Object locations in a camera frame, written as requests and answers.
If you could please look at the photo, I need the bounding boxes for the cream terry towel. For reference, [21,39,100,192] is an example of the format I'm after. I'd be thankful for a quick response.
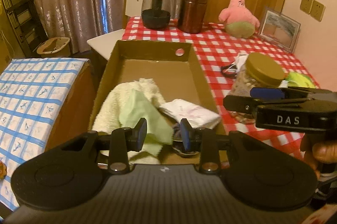
[92,78,165,165]

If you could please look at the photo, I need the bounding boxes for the acrylic picture frame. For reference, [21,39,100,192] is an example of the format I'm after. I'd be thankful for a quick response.
[258,8,301,53]

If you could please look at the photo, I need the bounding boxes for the black folding ladder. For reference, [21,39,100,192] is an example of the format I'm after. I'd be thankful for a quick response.
[2,0,48,58]

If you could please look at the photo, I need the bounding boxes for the stacked cardboard boxes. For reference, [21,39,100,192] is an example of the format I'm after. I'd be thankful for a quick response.
[1,7,14,72]

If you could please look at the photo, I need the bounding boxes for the double wall socket plate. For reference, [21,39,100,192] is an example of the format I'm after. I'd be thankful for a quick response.
[300,0,326,22]

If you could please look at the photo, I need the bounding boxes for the person's right hand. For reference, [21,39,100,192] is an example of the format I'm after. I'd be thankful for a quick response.
[300,134,337,179]

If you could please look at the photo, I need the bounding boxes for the white wooden chair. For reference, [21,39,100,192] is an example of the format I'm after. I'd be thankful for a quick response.
[87,0,143,61]

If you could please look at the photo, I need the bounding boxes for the blue white checkered cloth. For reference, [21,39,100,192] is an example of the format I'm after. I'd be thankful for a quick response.
[1,58,88,211]

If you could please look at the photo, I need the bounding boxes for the pink starfish plush toy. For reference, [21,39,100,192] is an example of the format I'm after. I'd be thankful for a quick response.
[218,0,260,38]

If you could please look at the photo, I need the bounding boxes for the white face mask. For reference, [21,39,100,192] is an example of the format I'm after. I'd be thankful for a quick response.
[221,53,248,79]

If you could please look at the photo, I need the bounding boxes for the nut jar with gold lid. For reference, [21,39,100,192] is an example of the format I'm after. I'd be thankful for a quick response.
[228,52,286,124]

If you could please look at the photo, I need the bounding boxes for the brown cylindrical canister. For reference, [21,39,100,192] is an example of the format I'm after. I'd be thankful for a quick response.
[177,0,207,34]

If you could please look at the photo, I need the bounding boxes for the red white checkered tablecloth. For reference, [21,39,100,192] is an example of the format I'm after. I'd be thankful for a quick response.
[122,17,312,159]

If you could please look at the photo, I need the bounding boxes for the beige waste bin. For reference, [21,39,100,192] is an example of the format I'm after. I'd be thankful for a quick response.
[37,37,71,58]

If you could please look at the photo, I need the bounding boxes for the light green cloth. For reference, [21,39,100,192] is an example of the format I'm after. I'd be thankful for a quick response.
[119,89,173,157]

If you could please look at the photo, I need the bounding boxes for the brown cardboard box tray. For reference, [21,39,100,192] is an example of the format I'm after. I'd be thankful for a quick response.
[89,41,219,127]

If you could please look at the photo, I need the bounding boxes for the green tissue box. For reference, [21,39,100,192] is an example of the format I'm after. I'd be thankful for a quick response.
[286,72,316,88]

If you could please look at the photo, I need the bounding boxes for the glass jar with dark base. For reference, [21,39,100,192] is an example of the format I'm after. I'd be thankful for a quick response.
[141,0,171,30]

